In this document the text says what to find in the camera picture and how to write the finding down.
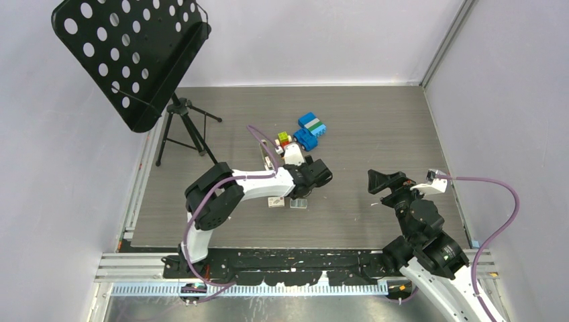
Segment slotted cable duct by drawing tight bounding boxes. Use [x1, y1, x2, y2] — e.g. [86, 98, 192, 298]
[110, 280, 389, 297]

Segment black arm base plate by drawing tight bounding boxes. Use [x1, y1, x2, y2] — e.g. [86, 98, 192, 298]
[162, 248, 402, 286]

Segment black perforated music stand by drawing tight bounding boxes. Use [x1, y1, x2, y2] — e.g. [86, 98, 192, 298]
[50, 0, 232, 187]

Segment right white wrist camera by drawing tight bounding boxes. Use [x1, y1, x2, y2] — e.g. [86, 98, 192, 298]
[410, 169, 448, 196]

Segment red yellow toy brick car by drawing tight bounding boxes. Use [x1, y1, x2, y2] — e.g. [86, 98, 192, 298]
[274, 131, 293, 154]

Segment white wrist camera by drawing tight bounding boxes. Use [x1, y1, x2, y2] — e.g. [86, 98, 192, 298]
[410, 169, 448, 196]
[275, 142, 305, 166]

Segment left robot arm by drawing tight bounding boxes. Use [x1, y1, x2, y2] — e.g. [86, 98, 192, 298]
[180, 159, 333, 278]

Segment blue toy brick truck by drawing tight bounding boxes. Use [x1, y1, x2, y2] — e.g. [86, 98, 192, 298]
[293, 112, 327, 152]

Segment white and green stapler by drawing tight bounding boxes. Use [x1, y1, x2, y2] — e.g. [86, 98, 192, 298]
[260, 139, 274, 171]

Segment staple tray with staples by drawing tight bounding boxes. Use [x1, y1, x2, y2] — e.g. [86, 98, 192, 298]
[289, 199, 308, 209]

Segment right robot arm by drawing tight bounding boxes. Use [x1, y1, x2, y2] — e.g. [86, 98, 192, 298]
[368, 170, 505, 321]

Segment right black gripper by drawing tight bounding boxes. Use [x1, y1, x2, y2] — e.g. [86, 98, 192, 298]
[366, 169, 429, 242]

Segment white staple box sleeve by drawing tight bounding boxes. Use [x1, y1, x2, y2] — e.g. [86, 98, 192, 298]
[267, 197, 285, 208]

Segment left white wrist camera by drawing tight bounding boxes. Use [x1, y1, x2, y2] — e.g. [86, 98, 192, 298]
[275, 142, 305, 166]

